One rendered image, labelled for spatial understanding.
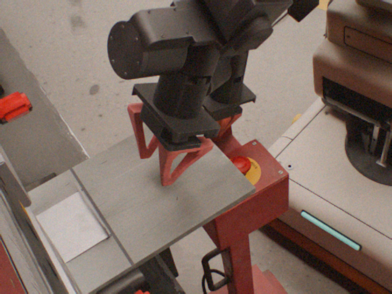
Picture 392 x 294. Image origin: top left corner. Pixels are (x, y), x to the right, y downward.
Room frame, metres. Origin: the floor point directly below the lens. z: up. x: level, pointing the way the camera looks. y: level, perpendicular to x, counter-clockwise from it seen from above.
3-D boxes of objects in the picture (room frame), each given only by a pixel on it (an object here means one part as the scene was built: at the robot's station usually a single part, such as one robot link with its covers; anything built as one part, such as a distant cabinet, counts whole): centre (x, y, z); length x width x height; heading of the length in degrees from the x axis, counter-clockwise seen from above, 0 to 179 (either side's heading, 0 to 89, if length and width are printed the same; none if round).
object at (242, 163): (0.58, -0.07, 0.79); 0.04 x 0.04 x 0.04
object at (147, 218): (0.41, 0.09, 1.00); 0.26 x 0.18 x 0.01; 115
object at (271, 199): (0.62, -0.04, 0.75); 0.20 x 0.16 x 0.18; 22
